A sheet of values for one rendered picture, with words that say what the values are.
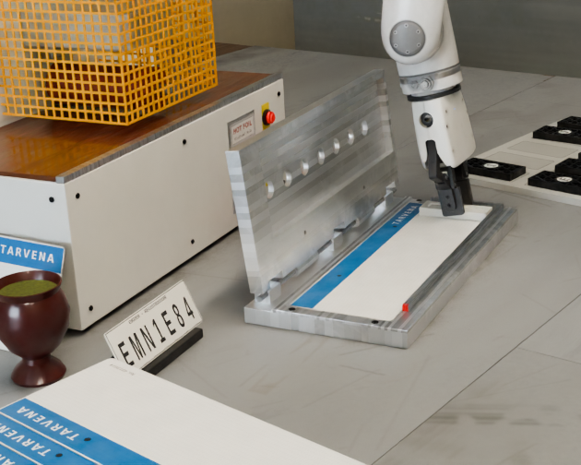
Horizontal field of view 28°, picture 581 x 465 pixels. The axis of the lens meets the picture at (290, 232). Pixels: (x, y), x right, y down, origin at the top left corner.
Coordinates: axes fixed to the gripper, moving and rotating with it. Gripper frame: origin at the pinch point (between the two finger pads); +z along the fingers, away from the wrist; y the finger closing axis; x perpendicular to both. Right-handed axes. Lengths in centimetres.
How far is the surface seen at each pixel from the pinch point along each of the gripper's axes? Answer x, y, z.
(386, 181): 10.4, 0.9, -3.2
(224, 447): -8, -78, -3
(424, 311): -6.6, -32.8, 4.1
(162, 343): 17, -51, -1
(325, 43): 135, 240, 2
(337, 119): 10.4, -9.8, -15.3
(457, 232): -1.7, -6.2, 3.2
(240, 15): 152, 212, -17
